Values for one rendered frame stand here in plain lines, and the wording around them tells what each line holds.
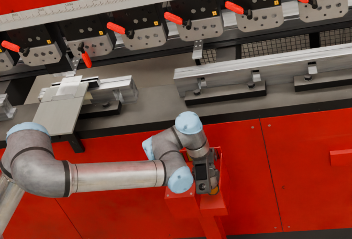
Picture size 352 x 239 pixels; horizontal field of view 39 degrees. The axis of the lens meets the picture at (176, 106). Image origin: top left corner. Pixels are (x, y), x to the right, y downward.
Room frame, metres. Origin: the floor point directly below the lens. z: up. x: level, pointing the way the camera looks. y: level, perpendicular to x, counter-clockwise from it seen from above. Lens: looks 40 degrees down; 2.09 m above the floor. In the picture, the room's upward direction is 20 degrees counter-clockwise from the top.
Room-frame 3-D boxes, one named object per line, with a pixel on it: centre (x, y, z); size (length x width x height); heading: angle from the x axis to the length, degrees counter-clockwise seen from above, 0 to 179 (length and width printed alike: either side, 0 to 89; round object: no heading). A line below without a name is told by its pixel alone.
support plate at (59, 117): (1.51, 0.41, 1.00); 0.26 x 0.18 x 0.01; 161
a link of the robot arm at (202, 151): (1.13, -0.02, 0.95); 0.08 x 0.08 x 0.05
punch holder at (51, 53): (1.65, 0.39, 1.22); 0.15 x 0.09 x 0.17; 71
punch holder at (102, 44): (1.59, 0.20, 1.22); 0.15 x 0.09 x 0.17; 71
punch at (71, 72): (1.65, 0.37, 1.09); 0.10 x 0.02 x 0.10; 71
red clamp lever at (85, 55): (1.54, 0.24, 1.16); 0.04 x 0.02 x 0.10; 161
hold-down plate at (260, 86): (1.40, -0.19, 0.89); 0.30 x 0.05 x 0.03; 71
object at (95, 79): (1.64, 0.34, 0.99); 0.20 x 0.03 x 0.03; 71
